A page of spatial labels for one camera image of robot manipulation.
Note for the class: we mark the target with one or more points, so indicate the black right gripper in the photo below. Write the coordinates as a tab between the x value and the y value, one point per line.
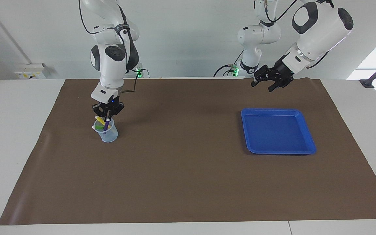
111	107

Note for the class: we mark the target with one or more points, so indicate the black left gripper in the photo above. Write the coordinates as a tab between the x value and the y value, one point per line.
281	73

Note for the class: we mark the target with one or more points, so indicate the yellow pen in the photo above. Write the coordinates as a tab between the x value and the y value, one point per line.
99	120

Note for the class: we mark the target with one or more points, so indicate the purple pen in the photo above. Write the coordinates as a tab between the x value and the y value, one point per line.
106	125

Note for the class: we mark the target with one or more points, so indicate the green pen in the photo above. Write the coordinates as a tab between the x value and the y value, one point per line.
99	127

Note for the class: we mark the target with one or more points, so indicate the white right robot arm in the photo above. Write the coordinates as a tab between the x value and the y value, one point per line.
111	65

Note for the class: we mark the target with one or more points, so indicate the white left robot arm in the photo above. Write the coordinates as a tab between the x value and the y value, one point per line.
321	29

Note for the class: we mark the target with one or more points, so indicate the blue plastic tray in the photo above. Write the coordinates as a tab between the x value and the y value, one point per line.
276	133

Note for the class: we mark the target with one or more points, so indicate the clear plastic cup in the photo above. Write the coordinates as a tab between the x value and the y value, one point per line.
110	135

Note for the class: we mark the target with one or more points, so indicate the green lit base connector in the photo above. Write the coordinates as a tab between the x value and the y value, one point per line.
139	72
234	70

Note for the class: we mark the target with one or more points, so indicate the brown table mat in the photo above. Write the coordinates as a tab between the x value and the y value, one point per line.
188	169

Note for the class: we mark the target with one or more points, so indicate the white wall socket box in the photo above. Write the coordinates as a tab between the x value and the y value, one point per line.
31	71

